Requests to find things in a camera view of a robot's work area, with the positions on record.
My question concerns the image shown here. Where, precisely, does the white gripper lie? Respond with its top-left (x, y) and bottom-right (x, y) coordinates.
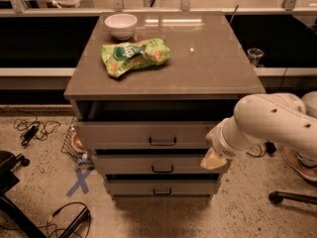
top-left (200, 118), bottom-right (247, 170)

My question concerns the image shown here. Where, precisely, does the grey top drawer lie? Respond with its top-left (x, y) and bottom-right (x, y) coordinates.
top-left (72, 99), bottom-right (239, 151)

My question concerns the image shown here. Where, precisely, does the grey drawer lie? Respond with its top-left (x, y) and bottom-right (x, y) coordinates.
top-left (104, 174), bottom-right (221, 197)
top-left (72, 99), bottom-right (239, 151)
top-left (92, 149), bottom-right (230, 175)

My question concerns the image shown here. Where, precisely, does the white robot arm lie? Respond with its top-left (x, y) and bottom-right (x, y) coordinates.
top-left (201, 91), bottom-right (317, 170)

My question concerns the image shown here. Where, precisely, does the grey drawer cabinet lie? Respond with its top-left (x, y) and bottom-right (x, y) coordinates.
top-left (63, 11), bottom-right (267, 201)

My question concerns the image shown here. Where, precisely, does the grey bottom drawer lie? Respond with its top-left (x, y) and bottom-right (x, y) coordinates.
top-left (104, 174), bottom-right (221, 197)

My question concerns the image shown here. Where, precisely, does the grey middle drawer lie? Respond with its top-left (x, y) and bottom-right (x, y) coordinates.
top-left (92, 149), bottom-right (230, 175)

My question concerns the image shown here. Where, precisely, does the black bar on floor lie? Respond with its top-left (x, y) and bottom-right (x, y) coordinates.
top-left (265, 142), bottom-right (276, 155)

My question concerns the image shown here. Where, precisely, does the black chair leg with caster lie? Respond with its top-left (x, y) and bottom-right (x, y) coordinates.
top-left (268, 190), bottom-right (317, 205)

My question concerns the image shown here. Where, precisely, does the tan sneaker shoe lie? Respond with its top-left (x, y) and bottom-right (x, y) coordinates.
top-left (282, 147), bottom-right (317, 182)

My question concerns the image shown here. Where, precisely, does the clear glass cup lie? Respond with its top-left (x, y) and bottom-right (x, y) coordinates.
top-left (247, 48), bottom-right (264, 66)

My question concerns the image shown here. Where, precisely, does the green chip bag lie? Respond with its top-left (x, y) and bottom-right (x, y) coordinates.
top-left (101, 39), bottom-right (170, 78)

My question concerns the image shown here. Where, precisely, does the blue tape X mark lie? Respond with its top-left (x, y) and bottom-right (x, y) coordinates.
top-left (66, 167), bottom-right (93, 197)

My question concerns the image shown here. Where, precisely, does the white ceramic bowl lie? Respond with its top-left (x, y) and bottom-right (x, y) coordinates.
top-left (104, 13), bottom-right (138, 40)

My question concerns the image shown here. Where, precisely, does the black office chair base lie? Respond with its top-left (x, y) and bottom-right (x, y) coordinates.
top-left (0, 151), bottom-right (47, 238)

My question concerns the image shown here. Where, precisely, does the black cable loop right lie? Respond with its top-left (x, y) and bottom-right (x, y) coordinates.
top-left (246, 144), bottom-right (267, 159)

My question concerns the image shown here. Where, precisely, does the wire basket on floor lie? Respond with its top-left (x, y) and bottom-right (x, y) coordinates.
top-left (61, 117), bottom-right (93, 167)

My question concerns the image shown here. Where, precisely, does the black stand with cables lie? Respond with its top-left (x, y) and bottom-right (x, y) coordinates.
top-left (46, 201), bottom-right (92, 238)

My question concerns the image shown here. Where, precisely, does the black power adapter with cable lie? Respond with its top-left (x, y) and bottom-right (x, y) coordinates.
top-left (13, 112), bottom-right (60, 147)

